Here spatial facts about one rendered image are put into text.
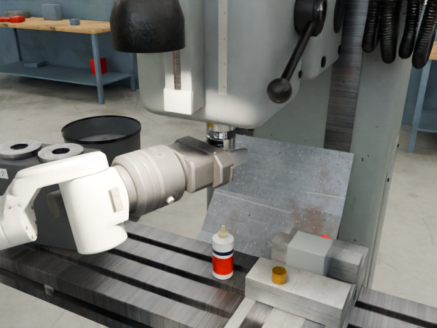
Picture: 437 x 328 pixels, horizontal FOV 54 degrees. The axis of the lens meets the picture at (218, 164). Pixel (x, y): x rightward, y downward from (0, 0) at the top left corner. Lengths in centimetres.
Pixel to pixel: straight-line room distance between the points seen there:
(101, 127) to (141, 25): 258
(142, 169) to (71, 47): 620
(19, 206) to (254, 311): 37
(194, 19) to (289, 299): 42
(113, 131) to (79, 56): 378
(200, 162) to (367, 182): 53
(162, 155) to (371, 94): 54
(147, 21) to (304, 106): 66
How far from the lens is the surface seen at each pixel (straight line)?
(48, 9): 646
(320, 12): 64
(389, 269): 263
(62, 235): 97
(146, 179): 57
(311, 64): 72
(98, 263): 93
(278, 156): 106
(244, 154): 69
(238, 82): 55
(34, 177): 55
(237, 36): 54
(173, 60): 54
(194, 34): 54
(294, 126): 105
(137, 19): 42
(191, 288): 84
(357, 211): 109
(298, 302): 68
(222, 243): 81
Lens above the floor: 151
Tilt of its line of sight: 24 degrees down
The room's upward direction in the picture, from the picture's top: straight up
